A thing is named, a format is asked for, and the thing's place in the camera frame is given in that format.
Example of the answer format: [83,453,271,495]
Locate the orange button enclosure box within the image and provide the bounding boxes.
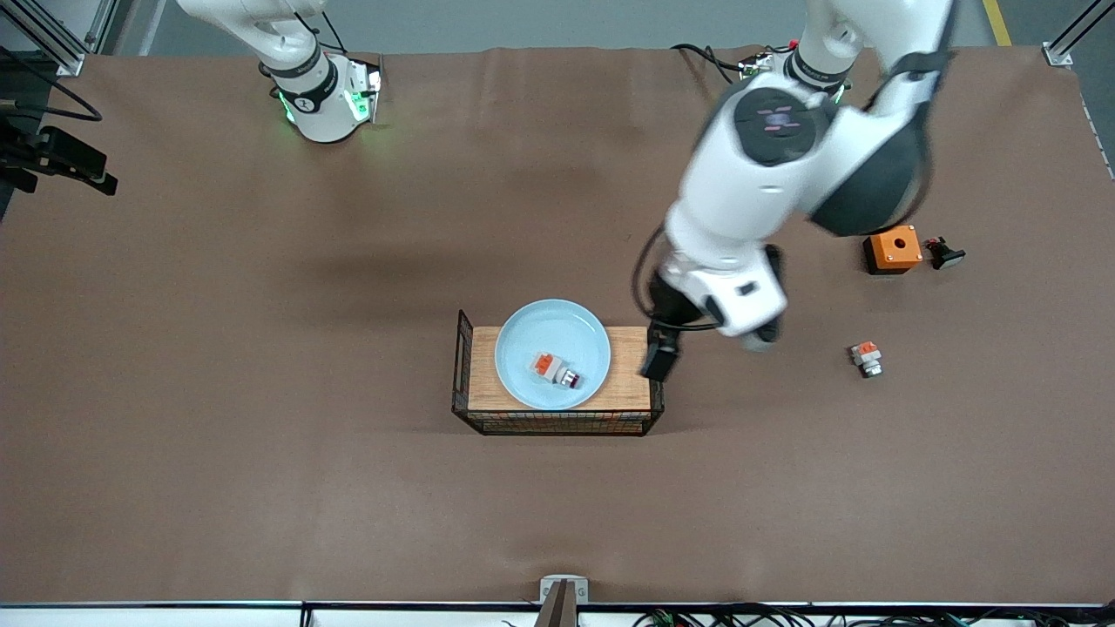
[862,225,924,276]

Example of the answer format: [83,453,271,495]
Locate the black cable bundle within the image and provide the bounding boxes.
[632,603,1115,627]

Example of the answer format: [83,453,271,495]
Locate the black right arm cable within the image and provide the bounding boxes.
[0,48,103,123]

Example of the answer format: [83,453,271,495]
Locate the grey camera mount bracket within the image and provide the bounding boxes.
[533,575,591,627]

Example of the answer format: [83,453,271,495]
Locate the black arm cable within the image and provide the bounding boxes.
[0,48,103,123]
[633,226,672,327]

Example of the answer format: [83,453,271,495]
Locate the light blue round plate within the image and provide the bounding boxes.
[494,299,612,412]

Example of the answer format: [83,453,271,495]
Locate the black wire mesh basket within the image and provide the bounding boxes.
[451,308,666,437]

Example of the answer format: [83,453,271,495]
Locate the black mushroom push button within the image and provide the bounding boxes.
[923,236,967,272]

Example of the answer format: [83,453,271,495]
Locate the brown table cloth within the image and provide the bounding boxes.
[0,45,1115,606]

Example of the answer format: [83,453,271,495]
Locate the aluminium frame post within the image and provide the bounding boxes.
[1041,0,1115,69]
[0,0,118,78]

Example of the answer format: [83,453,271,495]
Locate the wooden board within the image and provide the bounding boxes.
[469,326,652,412]

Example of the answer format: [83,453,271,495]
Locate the black base power cable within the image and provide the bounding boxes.
[671,42,750,84]

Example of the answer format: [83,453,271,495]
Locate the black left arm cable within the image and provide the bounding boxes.
[633,226,672,327]

